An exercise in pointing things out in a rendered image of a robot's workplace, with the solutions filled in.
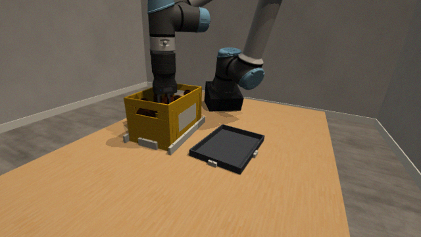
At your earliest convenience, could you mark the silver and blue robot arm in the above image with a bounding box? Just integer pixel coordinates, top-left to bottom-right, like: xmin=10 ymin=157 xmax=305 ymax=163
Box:
xmin=147 ymin=0 xmax=282 ymax=97

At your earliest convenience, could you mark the yellow crate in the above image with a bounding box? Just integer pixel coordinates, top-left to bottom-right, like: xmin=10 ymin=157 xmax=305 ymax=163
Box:
xmin=124 ymin=84 xmax=202 ymax=151

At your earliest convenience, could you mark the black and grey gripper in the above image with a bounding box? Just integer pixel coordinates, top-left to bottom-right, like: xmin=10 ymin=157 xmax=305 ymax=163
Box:
xmin=149 ymin=37 xmax=177 ymax=104

